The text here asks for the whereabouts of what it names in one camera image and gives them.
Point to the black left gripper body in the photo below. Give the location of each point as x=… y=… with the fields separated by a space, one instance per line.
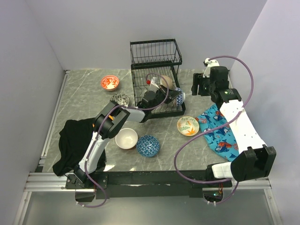
x=161 y=96

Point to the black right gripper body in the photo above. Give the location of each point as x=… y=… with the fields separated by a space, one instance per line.
x=205 y=86

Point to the beige bowl white inside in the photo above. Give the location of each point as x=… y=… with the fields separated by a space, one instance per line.
x=166 y=82

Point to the red pattern blue zigzag bowl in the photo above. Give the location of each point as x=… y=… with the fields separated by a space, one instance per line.
x=179 y=100

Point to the cream floral seahorse bowl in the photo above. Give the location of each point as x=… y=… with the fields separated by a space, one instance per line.
x=188 y=126

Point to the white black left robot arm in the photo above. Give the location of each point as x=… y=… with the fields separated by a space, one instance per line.
x=108 y=123

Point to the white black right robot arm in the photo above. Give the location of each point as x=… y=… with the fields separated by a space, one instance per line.
x=255 y=158

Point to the black two-tier dish rack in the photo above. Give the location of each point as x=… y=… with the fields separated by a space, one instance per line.
x=153 y=56

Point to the grey leaf pattern bowl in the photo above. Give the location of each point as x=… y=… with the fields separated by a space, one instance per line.
x=121 y=99

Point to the red floral bowl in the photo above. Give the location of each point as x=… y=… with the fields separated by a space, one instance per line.
x=109 y=82

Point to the orange bowl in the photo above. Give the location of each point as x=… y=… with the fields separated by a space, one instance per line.
x=110 y=117

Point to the blue triangle pattern bowl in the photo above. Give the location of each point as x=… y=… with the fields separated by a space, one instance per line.
x=148 y=146

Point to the white pinkish bowl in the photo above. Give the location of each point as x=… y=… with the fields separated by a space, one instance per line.
x=126 y=138

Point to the blue shark print cloth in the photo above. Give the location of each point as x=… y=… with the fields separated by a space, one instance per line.
x=221 y=141

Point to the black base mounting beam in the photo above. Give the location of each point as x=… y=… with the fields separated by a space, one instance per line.
x=138 y=184

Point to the black cloth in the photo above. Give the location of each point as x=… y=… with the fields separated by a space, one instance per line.
x=74 y=140

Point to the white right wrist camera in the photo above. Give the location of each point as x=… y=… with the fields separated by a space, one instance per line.
x=209 y=64

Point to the aluminium frame rail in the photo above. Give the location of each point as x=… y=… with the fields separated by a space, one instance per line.
x=49 y=182

